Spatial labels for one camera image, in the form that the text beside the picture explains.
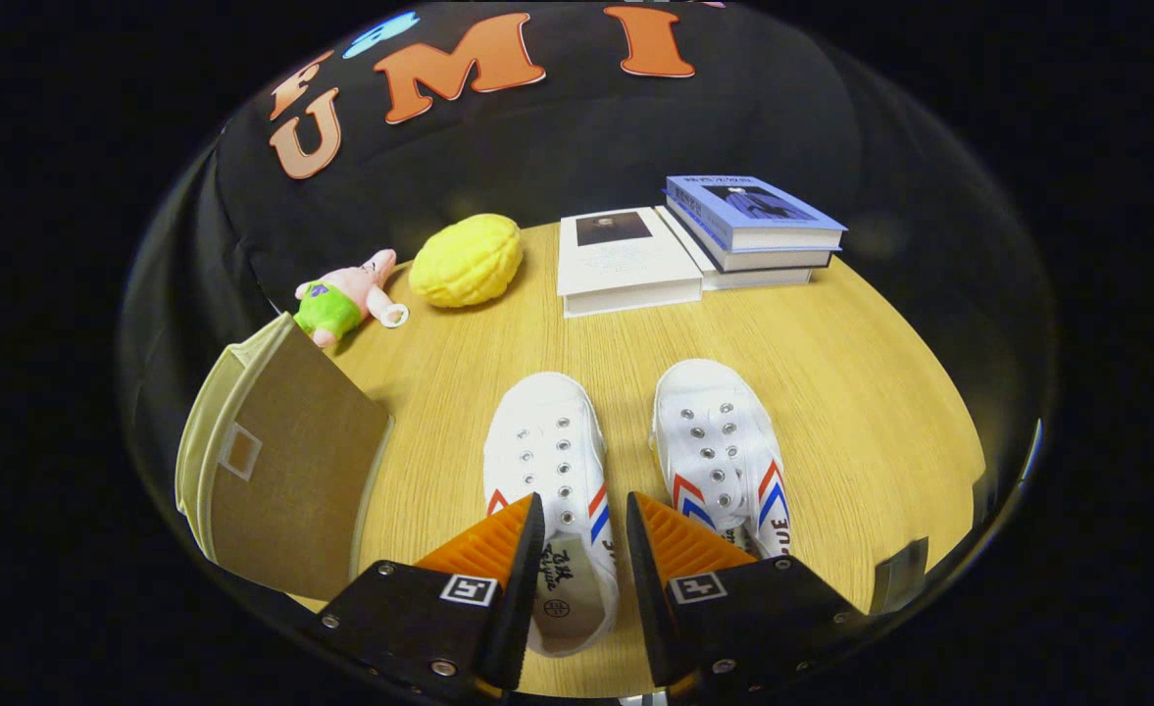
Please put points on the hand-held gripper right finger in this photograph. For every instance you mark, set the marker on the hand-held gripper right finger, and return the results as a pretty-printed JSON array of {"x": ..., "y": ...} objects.
[{"x": 650, "y": 608}]

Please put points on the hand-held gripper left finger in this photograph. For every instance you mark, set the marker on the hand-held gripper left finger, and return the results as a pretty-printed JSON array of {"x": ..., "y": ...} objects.
[{"x": 518, "y": 608}]

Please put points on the white shoe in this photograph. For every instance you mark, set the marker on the white shoe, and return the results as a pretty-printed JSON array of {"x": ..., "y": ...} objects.
[
  {"x": 714, "y": 422},
  {"x": 547, "y": 431}
]

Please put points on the brown fabric storage box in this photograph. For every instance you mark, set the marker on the brown fabric storage box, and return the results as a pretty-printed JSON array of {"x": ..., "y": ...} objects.
[{"x": 292, "y": 471}]

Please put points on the white portrait cover book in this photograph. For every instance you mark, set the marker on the white portrait cover book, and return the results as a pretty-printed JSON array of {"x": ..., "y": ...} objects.
[{"x": 626, "y": 260}]

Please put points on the yellow plush bread toy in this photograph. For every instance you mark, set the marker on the yellow plush bread toy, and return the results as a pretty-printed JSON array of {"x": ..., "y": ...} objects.
[{"x": 467, "y": 260}]

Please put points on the pink plush toy green shorts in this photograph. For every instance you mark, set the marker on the pink plush toy green shorts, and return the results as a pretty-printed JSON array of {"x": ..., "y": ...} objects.
[{"x": 331, "y": 309}]

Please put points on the blue cover book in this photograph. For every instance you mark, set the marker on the blue cover book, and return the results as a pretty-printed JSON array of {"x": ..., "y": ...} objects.
[{"x": 753, "y": 211}]

